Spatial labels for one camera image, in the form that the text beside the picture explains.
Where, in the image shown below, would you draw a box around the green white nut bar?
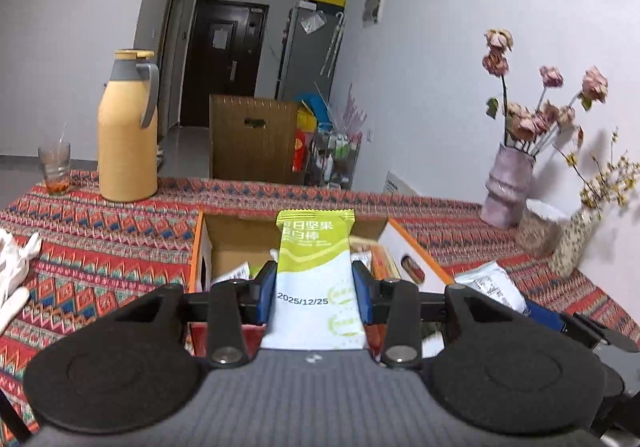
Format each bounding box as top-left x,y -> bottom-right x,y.
262,209 -> 367,351

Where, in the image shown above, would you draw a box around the floral slim vase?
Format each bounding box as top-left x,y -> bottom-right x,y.
546,126 -> 640,279

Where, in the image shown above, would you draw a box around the red cardboard snack box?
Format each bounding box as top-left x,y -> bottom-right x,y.
189,210 -> 452,353

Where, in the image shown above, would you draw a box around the orange snack packet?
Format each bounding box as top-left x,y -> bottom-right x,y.
349,236 -> 400,280

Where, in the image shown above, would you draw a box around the white silver snack packet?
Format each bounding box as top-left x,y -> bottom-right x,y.
454,262 -> 529,315

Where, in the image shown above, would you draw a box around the patterned red tablecloth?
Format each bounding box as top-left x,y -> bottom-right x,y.
1,172 -> 639,446

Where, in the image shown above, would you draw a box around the pink ceramic vase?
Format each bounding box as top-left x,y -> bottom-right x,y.
480,145 -> 535,229

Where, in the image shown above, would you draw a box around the brown cardboard box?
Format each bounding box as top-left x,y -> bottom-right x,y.
209,94 -> 299,185

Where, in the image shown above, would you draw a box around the dried pink roses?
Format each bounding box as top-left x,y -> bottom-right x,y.
482,29 -> 608,158

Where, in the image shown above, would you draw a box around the white cotton glove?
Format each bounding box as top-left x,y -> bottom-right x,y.
0,229 -> 42,333

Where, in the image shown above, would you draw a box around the yellow thermos jug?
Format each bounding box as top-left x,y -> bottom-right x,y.
96,48 -> 160,202

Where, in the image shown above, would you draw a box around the glass cup with drink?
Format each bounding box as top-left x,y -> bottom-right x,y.
38,124 -> 70,196

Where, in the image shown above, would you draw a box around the grey refrigerator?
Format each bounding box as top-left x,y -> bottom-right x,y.
276,0 -> 344,100

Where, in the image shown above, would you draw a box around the dark entrance door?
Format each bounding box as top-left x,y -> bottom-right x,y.
179,0 -> 269,128

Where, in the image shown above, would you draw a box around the wire basket cart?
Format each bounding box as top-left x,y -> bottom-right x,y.
304,124 -> 362,190

